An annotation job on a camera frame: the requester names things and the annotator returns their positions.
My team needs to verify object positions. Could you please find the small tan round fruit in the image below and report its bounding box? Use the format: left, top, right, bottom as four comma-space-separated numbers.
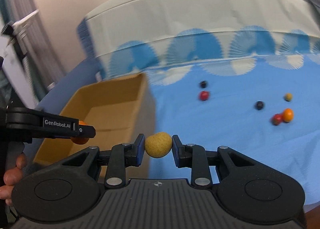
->
284, 93, 293, 102

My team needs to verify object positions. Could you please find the orange round fruit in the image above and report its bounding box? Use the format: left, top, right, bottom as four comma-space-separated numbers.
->
282, 108, 294, 123

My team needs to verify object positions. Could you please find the blue sofa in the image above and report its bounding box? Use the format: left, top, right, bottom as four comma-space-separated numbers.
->
23, 58, 100, 175

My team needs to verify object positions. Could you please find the red strawberry-like fruit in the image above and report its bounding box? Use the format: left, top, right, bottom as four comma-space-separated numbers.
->
199, 91, 210, 101

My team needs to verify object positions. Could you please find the yellow round fruit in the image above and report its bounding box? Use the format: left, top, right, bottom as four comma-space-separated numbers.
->
145, 132, 172, 159

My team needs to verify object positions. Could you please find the brown cardboard box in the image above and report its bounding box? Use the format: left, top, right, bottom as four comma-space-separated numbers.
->
33, 73, 156, 167

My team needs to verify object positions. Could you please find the red cherry tomato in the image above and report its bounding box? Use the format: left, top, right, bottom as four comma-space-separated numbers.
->
271, 113, 283, 126

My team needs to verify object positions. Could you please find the dark cherry with stem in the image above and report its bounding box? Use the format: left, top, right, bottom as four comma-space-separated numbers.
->
200, 80, 208, 89

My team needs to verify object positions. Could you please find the grey curtain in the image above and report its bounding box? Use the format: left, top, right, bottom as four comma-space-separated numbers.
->
1, 0, 66, 101

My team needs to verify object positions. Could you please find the dark blueberry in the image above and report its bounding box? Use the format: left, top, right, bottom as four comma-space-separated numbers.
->
255, 100, 265, 110

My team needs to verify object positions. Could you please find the person's left hand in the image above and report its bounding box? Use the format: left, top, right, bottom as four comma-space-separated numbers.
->
0, 153, 27, 206

